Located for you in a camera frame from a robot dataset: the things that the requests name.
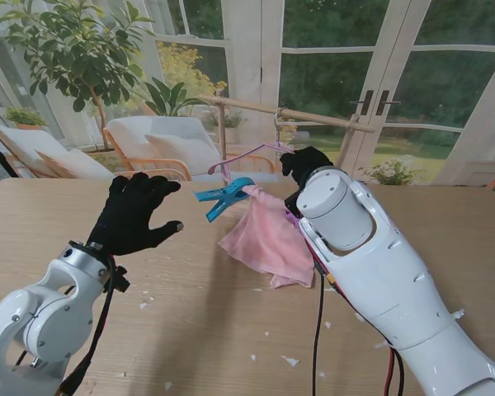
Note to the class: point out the wooden drying rack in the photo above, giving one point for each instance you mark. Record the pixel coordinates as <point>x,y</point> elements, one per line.
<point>313,117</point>

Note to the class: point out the printed garden window backdrop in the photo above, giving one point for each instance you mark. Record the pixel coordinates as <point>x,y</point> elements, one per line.
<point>326,74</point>

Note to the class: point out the blue clothes peg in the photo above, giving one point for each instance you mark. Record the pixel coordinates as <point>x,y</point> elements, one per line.
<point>224,196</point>

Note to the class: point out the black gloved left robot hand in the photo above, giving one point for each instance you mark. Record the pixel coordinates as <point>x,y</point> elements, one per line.
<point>128,218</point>

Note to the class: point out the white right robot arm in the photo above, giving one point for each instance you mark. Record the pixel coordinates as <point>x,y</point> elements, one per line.
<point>375,264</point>

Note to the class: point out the pink square towel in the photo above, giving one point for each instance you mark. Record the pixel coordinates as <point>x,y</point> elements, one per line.
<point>272,243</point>

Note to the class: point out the purple clothes peg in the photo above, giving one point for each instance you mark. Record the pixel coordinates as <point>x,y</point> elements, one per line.
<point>290,214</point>

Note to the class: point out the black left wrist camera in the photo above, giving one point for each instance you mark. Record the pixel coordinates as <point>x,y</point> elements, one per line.
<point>121,280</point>

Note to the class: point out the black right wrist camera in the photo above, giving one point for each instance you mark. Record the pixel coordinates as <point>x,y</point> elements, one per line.
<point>293,204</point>

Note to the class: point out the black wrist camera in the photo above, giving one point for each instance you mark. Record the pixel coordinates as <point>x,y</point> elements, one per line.
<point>293,204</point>
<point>121,280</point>

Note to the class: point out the lilac plastic clothes hanger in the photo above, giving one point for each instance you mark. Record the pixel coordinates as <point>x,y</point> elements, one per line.
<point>247,154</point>

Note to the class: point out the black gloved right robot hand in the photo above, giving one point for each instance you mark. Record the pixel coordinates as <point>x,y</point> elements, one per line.
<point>305,163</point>

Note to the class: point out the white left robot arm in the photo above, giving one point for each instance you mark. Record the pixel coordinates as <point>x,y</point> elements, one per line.
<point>37,313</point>

